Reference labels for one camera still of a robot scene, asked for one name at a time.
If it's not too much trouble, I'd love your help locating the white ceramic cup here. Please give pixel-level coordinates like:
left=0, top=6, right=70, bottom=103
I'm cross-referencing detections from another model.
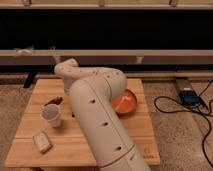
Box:
left=41, top=104, right=62, bottom=128

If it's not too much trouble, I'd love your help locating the white rectangular sponge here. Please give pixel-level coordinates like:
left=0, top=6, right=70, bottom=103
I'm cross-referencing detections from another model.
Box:
left=33, top=131, right=53, bottom=154

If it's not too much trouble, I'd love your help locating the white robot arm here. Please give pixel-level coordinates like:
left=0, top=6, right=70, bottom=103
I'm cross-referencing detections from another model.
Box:
left=54, top=59, right=151, bottom=171

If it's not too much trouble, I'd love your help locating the orange bowl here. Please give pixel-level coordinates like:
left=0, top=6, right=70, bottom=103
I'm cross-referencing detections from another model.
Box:
left=111, top=89, right=137, bottom=115

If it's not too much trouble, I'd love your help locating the blue power adapter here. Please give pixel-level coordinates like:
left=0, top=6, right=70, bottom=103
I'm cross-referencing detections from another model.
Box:
left=179, top=89, right=200, bottom=106

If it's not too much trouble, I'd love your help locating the wooden table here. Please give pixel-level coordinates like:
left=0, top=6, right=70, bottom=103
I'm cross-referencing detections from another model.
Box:
left=5, top=79, right=160, bottom=168

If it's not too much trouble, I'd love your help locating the black cable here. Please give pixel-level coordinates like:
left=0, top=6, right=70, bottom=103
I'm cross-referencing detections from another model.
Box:
left=153, top=78, right=213, bottom=169

